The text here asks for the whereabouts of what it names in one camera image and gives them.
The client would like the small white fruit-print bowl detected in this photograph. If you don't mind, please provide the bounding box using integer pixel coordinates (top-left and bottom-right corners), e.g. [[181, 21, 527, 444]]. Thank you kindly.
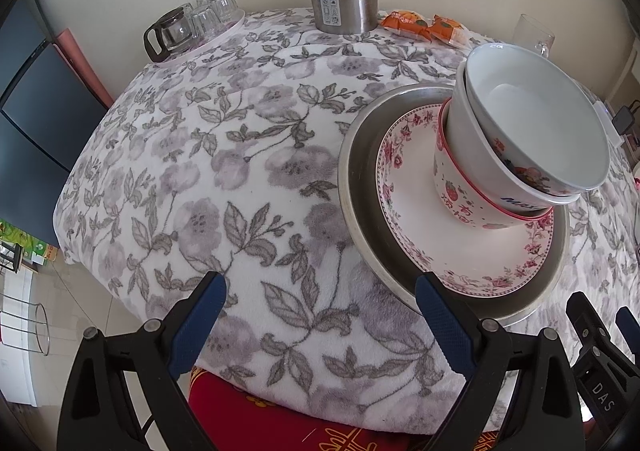
[[464, 44, 610, 196]]

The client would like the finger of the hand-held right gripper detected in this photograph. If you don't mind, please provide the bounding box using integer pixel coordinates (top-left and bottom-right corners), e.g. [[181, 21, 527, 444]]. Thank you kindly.
[[566, 291, 627, 373], [615, 306, 640, 353]]

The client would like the black charger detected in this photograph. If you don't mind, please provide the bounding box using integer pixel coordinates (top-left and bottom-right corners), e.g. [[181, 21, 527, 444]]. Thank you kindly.
[[614, 106, 640, 134]]

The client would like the stainless steel basin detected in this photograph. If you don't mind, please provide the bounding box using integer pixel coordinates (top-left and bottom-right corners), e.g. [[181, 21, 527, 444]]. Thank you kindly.
[[338, 84, 571, 327]]

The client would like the clear glass mug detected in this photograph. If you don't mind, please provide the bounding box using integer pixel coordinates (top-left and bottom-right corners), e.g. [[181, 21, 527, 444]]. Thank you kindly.
[[512, 14, 556, 57]]

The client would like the grey floral blanket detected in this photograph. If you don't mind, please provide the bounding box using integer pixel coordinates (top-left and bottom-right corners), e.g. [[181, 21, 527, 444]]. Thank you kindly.
[[52, 7, 640, 437]]

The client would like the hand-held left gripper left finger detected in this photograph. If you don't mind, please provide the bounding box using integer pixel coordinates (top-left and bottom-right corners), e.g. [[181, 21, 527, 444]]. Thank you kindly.
[[57, 271, 228, 451]]

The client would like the green cardboard box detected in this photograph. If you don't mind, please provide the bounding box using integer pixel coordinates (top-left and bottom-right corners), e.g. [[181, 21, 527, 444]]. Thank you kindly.
[[0, 218, 61, 264]]

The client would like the strawberry print red-rimmed bowl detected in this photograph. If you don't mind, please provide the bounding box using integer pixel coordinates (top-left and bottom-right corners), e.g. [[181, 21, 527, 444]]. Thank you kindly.
[[433, 98, 555, 231]]

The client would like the round pink floral plate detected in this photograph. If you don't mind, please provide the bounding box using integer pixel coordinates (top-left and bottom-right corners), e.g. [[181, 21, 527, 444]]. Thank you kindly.
[[376, 104, 555, 293]]

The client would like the dark grey refrigerator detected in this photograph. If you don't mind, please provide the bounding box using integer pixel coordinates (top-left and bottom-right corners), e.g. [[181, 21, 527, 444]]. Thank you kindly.
[[0, 0, 108, 244]]

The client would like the white power strip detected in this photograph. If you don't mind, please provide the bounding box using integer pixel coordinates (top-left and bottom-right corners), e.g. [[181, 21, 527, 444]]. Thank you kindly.
[[595, 101, 622, 147]]

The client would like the metal wire rack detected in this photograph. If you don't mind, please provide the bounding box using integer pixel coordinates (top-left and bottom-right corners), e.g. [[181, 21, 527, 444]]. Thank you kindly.
[[0, 298, 50, 357]]

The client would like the white round tray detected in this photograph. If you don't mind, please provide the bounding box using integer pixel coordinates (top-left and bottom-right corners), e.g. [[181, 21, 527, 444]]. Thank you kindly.
[[150, 10, 246, 65]]

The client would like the small clear glass cup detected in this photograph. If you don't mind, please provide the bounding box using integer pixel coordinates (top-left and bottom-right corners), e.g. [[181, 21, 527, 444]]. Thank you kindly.
[[189, 6, 223, 38], [207, 0, 238, 24]]

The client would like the red cloth with gold print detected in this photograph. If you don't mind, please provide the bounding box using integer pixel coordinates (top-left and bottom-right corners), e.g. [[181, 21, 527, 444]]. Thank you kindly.
[[189, 366, 501, 451]]

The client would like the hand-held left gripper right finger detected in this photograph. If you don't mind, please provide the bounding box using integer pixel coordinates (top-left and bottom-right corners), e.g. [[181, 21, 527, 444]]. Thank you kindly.
[[415, 272, 586, 451]]

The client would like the white square-rimmed bowl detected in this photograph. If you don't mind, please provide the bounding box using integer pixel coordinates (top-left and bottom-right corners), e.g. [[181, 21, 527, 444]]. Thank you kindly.
[[446, 51, 583, 213]]

